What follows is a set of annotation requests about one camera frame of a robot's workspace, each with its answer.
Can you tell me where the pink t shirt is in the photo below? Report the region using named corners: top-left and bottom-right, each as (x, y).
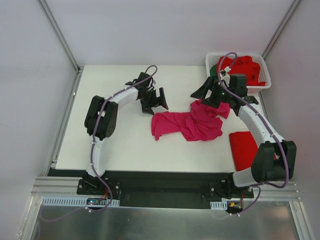
top-left (151, 100), bottom-right (230, 142)

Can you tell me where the white plastic laundry basket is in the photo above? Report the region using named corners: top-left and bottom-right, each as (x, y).
top-left (205, 52), bottom-right (272, 94)

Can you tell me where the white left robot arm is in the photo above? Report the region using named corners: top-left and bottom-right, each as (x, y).
top-left (80, 72), bottom-right (169, 195)

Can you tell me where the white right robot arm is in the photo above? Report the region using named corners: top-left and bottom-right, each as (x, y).
top-left (190, 71), bottom-right (297, 199)

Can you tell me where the red crumpled t shirt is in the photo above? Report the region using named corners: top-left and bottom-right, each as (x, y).
top-left (221, 55), bottom-right (266, 86)

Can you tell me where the green t shirt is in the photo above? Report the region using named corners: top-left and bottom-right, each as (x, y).
top-left (209, 63), bottom-right (223, 79)

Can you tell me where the folded red t shirt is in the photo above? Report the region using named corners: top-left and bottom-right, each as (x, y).
top-left (229, 131), bottom-right (258, 172)

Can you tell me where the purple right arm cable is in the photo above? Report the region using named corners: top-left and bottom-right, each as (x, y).
top-left (218, 52), bottom-right (292, 214)

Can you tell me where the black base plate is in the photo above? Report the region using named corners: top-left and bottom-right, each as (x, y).
top-left (48, 169), bottom-right (252, 197)

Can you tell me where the aluminium frame rail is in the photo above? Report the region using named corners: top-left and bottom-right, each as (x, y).
top-left (31, 177), bottom-right (302, 210)

